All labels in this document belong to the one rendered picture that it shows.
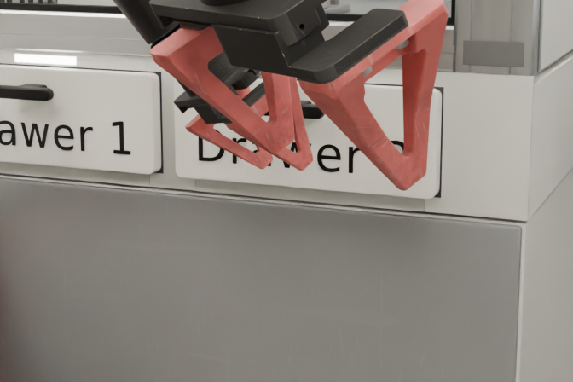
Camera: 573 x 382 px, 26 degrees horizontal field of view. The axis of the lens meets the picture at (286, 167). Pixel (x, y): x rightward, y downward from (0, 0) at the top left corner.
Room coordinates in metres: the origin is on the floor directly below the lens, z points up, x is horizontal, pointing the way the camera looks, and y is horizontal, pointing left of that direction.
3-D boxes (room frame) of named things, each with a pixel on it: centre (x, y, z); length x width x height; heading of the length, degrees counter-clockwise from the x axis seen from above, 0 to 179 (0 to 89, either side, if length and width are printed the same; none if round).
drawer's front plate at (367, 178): (1.27, -0.02, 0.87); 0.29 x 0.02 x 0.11; 68
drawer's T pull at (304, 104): (1.25, -0.01, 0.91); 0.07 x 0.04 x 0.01; 68
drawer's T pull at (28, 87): (1.36, 0.29, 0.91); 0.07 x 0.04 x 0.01; 68
